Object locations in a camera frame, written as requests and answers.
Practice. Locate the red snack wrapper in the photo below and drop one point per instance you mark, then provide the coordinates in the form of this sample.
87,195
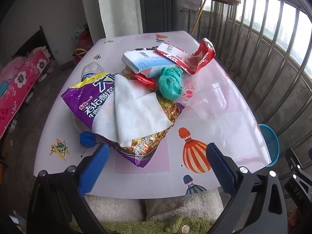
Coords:
143,79

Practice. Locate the grey fleece pants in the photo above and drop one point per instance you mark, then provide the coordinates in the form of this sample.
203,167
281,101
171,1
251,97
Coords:
117,207

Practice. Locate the crumpled green plastic bag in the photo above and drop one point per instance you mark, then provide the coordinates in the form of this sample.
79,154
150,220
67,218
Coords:
169,85

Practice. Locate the clear plastic bottle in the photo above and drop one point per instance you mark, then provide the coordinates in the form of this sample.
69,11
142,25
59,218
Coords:
91,69

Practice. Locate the dark cabinet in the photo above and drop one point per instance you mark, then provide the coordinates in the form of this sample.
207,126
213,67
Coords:
158,9

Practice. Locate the white and blue carton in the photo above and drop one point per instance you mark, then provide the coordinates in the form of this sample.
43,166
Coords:
141,61

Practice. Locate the clear plastic cup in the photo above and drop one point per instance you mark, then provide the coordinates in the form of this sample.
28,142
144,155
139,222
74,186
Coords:
209,102

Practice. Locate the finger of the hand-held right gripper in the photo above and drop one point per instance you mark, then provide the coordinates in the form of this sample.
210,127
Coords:
296,173

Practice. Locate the yellow broomstick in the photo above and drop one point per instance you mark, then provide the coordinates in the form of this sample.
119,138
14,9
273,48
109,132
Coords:
198,17

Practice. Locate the pink balloon print tablecloth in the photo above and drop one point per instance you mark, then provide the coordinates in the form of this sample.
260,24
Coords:
136,182

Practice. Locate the green fleece jacket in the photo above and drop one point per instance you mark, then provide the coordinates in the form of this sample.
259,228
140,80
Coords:
146,226

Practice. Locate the red and white plastic bag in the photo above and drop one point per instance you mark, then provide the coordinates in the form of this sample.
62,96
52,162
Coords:
195,58

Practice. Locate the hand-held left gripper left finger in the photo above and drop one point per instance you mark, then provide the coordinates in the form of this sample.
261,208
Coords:
93,168

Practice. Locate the pile of red bags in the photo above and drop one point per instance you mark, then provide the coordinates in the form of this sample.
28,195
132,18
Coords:
84,37

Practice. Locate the white paper tissue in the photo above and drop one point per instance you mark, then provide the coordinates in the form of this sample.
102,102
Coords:
136,112

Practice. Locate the blue mesh waste basket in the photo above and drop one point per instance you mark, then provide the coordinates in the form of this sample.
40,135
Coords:
270,141

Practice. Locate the blue bottle cap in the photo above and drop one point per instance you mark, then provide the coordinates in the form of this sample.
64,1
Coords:
87,139

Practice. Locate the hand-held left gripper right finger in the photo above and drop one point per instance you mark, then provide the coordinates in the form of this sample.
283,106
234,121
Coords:
219,168

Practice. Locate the clear red print plastic bag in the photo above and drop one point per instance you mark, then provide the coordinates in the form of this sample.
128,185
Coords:
191,85

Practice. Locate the purple instant noodle packet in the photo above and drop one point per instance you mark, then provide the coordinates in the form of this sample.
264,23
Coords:
80,100

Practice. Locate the pink floral blanket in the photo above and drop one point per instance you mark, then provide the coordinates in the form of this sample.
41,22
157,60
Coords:
22,80

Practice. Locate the white patterned curtain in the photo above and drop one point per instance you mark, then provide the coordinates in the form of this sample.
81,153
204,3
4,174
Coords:
117,7

